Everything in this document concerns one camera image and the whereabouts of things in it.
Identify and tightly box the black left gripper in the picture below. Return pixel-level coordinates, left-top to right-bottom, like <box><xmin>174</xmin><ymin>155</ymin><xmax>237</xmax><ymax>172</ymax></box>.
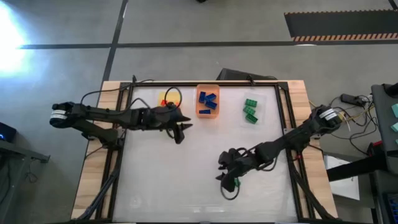
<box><xmin>139</xmin><ymin>106</ymin><xmax>193</xmax><ymax>145</ymax></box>

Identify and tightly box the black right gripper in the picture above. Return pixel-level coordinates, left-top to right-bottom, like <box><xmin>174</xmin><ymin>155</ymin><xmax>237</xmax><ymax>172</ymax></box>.
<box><xmin>215</xmin><ymin>147</ymin><xmax>262</xmax><ymax>194</ymax></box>

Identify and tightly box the yellow translucent plastic bin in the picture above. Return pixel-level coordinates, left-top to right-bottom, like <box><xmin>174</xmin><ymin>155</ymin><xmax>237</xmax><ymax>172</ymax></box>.
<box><xmin>157</xmin><ymin>90</ymin><xmax>182</xmax><ymax>108</ymax></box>

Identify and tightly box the orange translucent plastic bin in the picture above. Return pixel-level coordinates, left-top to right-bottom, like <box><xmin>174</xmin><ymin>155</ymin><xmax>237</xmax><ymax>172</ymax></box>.
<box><xmin>195</xmin><ymin>83</ymin><xmax>221</xmax><ymax>119</ymax></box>

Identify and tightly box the white paper sheet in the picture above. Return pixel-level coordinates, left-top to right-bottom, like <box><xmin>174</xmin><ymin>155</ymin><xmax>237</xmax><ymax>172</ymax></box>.
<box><xmin>323</xmin><ymin>154</ymin><xmax>361</xmax><ymax>201</ymax></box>

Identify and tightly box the black beam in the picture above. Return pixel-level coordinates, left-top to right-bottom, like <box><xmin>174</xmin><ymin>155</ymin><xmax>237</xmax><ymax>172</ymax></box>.
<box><xmin>326</xmin><ymin>154</ymin><xmax>387</xmax><ymax>182</ymax></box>

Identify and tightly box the black power adapter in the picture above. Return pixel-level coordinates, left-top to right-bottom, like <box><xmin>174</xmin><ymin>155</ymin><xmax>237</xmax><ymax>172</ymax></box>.
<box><xmin>340</xmin><ymin>93</ymin><xmax>363</xmax><ymax>106</ymax></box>

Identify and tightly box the small red object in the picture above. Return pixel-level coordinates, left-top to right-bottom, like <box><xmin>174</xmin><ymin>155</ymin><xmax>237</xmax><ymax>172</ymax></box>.
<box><xmin>368</xmin><ymin>140</ymin><xmax>383</xmax><ymax>156</ymax></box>

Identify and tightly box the grey metal stand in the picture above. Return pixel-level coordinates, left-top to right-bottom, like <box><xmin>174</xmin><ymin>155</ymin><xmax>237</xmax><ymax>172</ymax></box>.
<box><xmin>0</xmin><ymin>139</ymin><xmax>51</xmax><ymax>164</ymax></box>

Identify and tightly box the grey side table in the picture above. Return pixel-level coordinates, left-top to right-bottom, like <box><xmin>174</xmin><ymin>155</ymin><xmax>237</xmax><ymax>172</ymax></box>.
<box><xmin>371</xmin><ymin>83</ymin><xmax>398</xmax><ymax>175</ymax></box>

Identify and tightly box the backlit keyboard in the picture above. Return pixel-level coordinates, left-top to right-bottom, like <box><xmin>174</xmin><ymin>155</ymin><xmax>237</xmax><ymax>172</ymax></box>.
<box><xmin>384</xmin><ymin>192</ymin><xmax>398</xmax><ymax>224</ymax></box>

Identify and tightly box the black device with blue light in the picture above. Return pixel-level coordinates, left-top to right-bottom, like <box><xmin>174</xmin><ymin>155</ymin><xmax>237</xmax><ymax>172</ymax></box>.
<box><xmin>0</xmin><ymin>121</ymin><xmax>17</xmax><ymax>143</ymax></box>

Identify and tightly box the black hazard-striped floor mat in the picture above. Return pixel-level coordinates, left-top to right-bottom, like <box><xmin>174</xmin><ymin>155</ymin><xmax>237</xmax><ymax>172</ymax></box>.
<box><xmin>284</xmin><ymin>9</ymin><xmax>398</xmax><ymax>42</ymax></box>

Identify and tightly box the black rounded object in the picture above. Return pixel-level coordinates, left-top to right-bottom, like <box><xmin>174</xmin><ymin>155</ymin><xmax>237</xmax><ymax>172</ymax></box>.
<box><xmin>384</xmin><ymin>82</ymin><xmax>398</xmax><ymax>98</ymax></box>

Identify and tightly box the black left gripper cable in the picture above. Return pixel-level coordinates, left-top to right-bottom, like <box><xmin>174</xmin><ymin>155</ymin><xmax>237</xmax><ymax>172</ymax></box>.
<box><xmin>164</xmin><ymin>86</ymin><xmax>183</xmax><ymax>108</ymax></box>

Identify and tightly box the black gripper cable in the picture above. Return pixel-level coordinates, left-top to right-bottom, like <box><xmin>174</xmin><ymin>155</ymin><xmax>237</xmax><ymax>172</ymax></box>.
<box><xmin>164</xmin><ymin>86</ymin><xmax>183</xmax><ymax>108</ymax></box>
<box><xmin>220</xmin><ymin>185</ymin><xmax>241</xmax><ymax>201</ymax></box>

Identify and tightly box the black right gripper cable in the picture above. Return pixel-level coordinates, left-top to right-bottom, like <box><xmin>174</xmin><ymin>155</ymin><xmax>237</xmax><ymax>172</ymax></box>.
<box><xmin>220</xmin><ymin>185</ymin><xmax>241</xmax><ymax>201</ymax></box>

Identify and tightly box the black aluminium table frame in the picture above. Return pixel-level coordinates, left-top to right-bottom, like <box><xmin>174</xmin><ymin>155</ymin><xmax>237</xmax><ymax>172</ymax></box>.
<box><xmin>70</xmin><ymin>79</ymin><xmax>340</xmax><ymax>223</ymax></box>

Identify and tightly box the black cable bundle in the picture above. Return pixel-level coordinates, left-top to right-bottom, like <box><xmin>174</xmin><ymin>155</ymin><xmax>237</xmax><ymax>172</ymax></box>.
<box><xmin>284</xmin><ymin>149</ymin><xmax>335</xmax><ymax>220</ymax></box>
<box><xmin>76</xmin><ymin>167</ymin><xmax>122</xmax><ymax>220</ymax></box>

